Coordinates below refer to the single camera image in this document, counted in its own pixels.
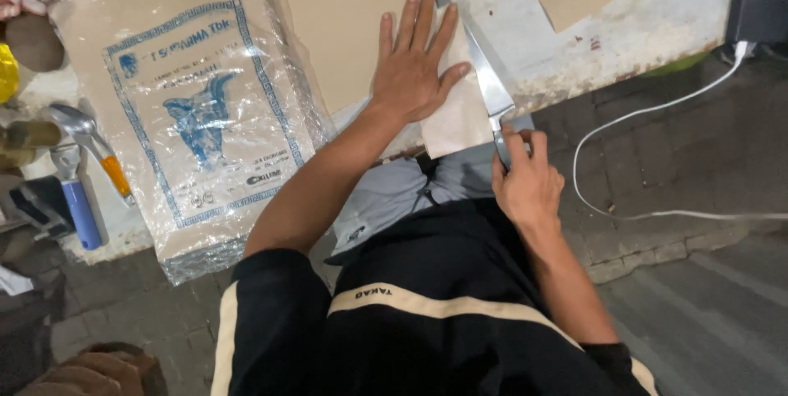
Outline white paper scrap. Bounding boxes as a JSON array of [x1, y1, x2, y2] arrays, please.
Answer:
[[0, 263, 35, 297]]

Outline olive cylinder handle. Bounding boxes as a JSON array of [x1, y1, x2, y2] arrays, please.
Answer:
[[0, 120, 63, 152]]

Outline steel kitchen knife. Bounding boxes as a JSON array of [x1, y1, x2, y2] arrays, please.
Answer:
[[433, 0, 517, 170]]

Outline person's left hand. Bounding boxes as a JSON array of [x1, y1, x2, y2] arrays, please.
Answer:
[[369, 0, 473, 125]]

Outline white cable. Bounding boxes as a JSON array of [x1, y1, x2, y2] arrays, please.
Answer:
[[572, 43, 788, 222]]

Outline person's right hand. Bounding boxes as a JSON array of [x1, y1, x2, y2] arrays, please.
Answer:
[[490, 127, 566, 224]]

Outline person's black shirt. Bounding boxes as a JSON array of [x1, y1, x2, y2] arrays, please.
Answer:
[[211, 198, 660, 396]]

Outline person's grey shorts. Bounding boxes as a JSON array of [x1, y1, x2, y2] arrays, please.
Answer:
[[324, 114, 535, 266]]

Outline metal spoon with orange handle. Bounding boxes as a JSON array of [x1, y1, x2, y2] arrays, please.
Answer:
[[42, 103, 137, 207]]

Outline tool with blue handle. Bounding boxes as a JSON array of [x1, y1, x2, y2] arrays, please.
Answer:
[[49, 144, 105, 252]]

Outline black box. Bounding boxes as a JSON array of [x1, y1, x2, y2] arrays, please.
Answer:
[[725, 0, 788, 47]]

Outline black metal tool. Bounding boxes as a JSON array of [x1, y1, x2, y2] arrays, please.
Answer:
[[9, 174, 79, 241]]

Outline yellow plastic object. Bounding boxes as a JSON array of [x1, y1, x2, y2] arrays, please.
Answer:
[[0, 43, 21, 105]]

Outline plastic pack of brown paper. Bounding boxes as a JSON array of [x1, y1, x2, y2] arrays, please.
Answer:
[[50, 0, 337, 286]]

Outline brown paper sheet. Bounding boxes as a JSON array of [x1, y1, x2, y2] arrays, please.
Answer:
[[271, 0, 495, 160]]

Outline brown round object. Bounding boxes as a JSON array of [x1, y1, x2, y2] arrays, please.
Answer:
[[5, 11, 66, 73]]

